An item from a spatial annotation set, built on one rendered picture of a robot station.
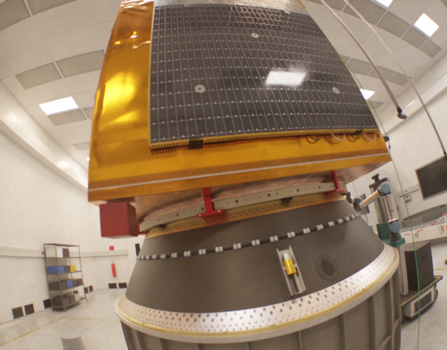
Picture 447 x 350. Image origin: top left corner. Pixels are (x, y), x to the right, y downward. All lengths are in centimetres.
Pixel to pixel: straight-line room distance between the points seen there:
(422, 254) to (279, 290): 235
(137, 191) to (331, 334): 98
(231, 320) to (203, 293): 17
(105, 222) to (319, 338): 97
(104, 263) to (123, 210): 887
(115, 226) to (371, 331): 123
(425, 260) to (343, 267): 214
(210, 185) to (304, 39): 125
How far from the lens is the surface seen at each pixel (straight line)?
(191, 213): 108
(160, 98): 104
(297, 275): 91
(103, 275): 984
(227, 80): 112
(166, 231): 124
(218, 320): 89
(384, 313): 128
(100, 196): 96
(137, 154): 95
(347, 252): 110
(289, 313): 86
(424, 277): 310
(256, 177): 93
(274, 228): 100
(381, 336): 132
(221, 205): 103
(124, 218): 91
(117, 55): 142
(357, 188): 824
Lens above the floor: 151
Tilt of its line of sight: 17 degrees up
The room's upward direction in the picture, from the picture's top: 10 degrees counter-clockwise
